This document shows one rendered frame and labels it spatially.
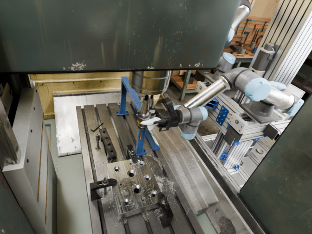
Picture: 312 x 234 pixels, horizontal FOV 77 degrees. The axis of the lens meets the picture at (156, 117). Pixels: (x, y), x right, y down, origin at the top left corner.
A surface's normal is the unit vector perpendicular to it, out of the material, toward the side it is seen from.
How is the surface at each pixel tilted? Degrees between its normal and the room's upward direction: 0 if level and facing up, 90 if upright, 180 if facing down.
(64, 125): 25
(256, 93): 87
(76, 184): 0
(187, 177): 8
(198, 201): 7
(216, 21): 90
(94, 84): 90
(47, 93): 90
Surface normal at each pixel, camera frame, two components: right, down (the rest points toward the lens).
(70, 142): 0.29, -0.47
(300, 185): -0.92, 0.11
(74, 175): 0.15, -0.79
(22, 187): 0.37, 0.61
